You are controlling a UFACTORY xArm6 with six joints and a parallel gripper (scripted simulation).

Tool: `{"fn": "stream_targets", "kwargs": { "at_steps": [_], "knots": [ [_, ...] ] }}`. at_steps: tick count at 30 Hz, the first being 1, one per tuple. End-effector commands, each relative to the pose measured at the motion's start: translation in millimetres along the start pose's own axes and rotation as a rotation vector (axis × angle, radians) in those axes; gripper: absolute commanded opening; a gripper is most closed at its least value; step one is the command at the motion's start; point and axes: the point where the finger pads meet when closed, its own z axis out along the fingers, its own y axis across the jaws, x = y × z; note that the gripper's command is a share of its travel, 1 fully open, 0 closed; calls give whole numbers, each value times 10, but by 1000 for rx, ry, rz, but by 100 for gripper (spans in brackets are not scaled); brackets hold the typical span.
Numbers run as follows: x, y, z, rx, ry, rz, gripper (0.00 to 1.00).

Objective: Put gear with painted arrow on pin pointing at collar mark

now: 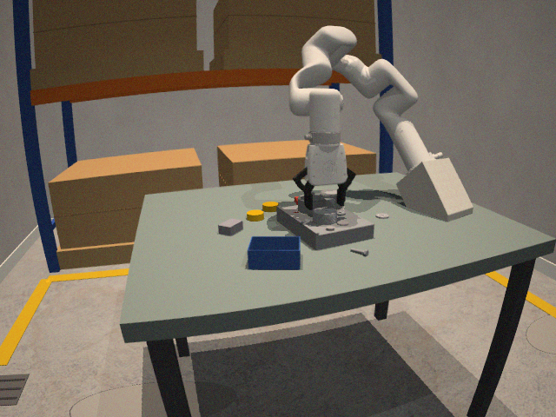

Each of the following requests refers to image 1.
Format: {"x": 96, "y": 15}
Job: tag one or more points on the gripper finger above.
{"x": 341, "y": 191}
{"x": 308, "y": 197}

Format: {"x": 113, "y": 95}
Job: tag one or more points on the yellow short cylinder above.
{"x": 255, "y": 215}
{"x": 269, "y": 206}

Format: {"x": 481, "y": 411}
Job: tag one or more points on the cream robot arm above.
{"x": 323, "y": 106}

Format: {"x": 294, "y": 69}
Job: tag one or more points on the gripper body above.
{"x": 326, "y": 165}

